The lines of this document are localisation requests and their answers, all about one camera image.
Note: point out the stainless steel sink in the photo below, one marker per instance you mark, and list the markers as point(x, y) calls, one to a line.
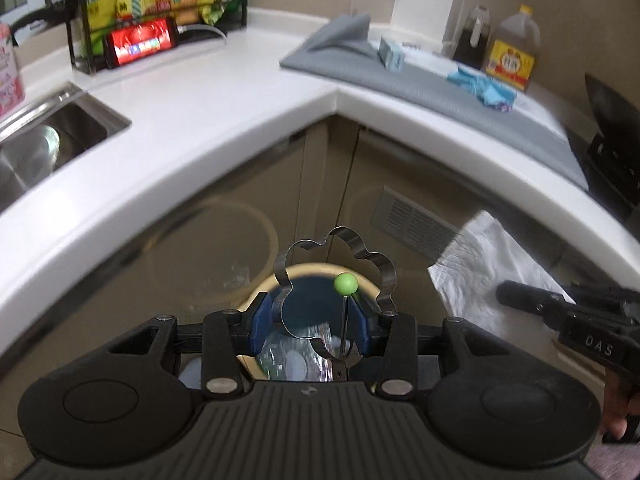
point(75, 115)

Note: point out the white paper tissue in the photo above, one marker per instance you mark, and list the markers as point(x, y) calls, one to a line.
point(475, 270)

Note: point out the flower shaped metal mould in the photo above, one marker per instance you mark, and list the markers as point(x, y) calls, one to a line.
point(345, 284)

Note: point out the black smartphone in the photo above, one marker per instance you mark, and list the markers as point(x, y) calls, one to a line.
point(142, 42)

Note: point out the pink fuzzy cloth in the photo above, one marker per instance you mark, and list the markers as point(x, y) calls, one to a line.
point(617, 465)

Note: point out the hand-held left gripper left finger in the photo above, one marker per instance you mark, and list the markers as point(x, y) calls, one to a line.
point(262, 325)

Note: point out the pale blue round object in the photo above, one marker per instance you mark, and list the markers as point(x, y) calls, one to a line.
point(190, 374)

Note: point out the blue bin with cream rim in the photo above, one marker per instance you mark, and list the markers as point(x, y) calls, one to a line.
point(320, 269)

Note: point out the steel bowl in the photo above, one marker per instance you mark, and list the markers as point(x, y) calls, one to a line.
point(32, 152)

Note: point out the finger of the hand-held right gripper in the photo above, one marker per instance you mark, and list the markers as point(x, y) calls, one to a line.
point(530, 296)

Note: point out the silver vent grille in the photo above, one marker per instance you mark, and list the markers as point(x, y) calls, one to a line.
point(415, 220)

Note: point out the cooking wine jug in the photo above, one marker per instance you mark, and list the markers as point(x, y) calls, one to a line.
point(512, 55)

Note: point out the dark glass dispenser bottle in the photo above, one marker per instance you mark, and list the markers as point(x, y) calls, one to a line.
point(472, 40)

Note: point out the pink carton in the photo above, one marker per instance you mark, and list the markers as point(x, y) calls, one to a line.
point(10, 70)

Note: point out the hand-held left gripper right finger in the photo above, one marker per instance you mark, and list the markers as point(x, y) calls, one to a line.
point(362, 327)

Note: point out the clear plastic bag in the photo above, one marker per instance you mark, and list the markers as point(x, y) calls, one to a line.
point(295, 355)

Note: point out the grey counter mat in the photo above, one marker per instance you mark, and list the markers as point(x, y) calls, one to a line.
point(440, 105)

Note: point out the black wok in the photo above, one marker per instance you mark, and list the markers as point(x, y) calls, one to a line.
point(610, 110)

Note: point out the small teal box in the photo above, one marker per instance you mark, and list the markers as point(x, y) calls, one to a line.
point(391, 54)

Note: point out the beige cabinet door with vent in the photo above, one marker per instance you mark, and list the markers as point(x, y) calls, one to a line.
point(360, 185)

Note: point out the blue crumpled cloth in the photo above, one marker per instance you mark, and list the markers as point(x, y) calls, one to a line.
point(482, 87)

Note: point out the person's right hand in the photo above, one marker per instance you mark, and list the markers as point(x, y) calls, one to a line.
point(616, 405)

